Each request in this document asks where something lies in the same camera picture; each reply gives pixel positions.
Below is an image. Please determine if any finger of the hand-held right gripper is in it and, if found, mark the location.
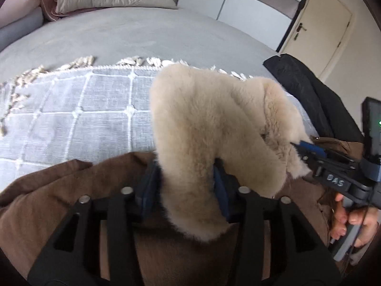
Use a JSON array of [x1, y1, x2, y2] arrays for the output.
[[301, 154, 321, 174], [291, 141, 328, 157]]

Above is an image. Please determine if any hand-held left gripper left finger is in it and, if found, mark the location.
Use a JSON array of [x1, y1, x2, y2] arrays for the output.
[[27, 161, 163, 286]]

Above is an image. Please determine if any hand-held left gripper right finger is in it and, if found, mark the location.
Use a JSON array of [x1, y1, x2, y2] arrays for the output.
[[212, 158, 343, 286]]

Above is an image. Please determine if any brown fleece-lined coat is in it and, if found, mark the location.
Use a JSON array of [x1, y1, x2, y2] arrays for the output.
[[0, 64, 365, 286]]

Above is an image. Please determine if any person's right hand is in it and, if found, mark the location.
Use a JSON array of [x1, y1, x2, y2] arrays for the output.
[[329, 192, 381, 247]]

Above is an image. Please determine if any black puffer jacket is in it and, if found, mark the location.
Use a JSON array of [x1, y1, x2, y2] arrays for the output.
[[263, 54, 366, 144]]

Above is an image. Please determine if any grey checked tasselled blanket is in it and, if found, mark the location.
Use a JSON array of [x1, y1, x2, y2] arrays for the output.
[[0, 54, 320, 194]]

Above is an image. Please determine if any cream door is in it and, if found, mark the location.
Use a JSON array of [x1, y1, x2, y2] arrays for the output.
[[279, 0, 355, 82]]

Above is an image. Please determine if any grey bed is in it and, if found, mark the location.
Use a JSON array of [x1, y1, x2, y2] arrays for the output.
[[0, 5, 320, 194]]

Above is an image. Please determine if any white and grey wardrobe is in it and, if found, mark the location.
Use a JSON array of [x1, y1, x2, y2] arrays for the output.
[[175, 0, 314, 52]]

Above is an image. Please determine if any grey-blue rolled quilt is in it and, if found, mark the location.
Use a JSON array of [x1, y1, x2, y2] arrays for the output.
[[0, 6, 45, 53]]

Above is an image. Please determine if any metal door handle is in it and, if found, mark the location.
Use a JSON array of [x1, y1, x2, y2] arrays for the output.
[[294, 23, 307, 41]]

